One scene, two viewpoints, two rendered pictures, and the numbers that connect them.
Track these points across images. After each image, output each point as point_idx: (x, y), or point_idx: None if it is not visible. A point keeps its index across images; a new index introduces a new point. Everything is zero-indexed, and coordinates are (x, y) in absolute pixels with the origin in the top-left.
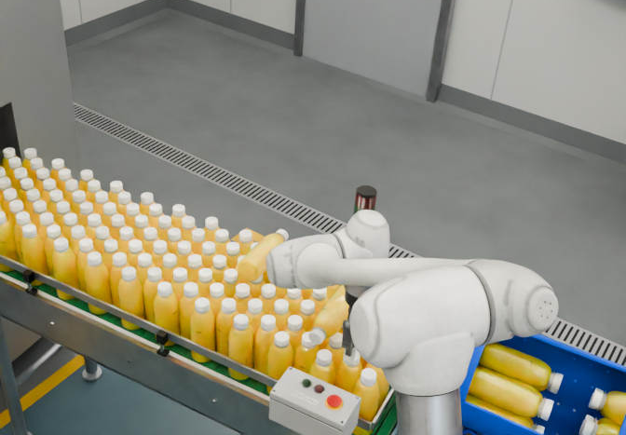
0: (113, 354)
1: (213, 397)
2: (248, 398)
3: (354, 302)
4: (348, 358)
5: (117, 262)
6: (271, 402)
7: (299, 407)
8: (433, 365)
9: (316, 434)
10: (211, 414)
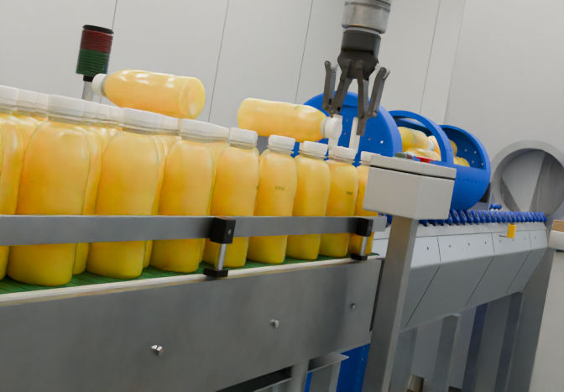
0: (123, 367)
1: (275, 315)
2: (315, 270)
3: (378, 42)
4: (356, 143)
5: (96, 107)
6: (421, 183)
7: (438, 169)
8: None
9: (440, 206)
10: (264, 364)
